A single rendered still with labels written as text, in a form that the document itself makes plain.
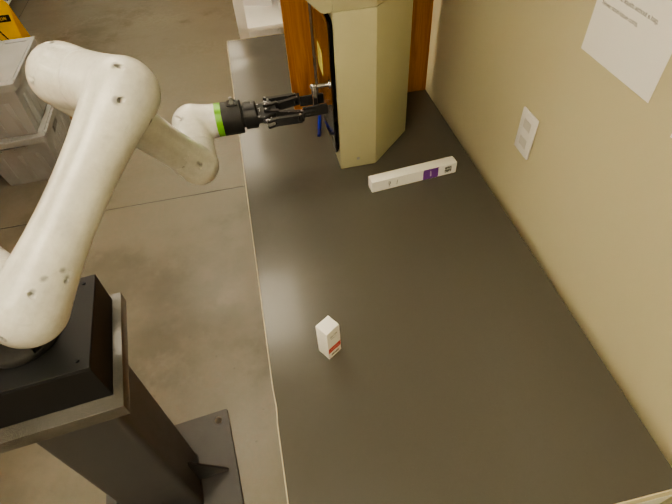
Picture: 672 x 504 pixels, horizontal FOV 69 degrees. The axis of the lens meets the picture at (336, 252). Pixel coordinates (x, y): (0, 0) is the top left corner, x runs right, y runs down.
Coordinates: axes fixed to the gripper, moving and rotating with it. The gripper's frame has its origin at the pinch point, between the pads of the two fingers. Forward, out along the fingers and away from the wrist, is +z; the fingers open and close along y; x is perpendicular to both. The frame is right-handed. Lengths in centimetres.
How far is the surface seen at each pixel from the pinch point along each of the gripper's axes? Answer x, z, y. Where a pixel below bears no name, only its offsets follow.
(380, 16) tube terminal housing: -23.8, 17.9, -4.1
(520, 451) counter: 20, 20, -97
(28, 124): 75, -146, 150
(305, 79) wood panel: 9.3, 1.8, 31.7
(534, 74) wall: -16, 49, -28
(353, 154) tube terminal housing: 15.6, 9.8, -5.3
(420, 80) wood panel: 16, 44, 32
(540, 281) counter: 20, 43, -61
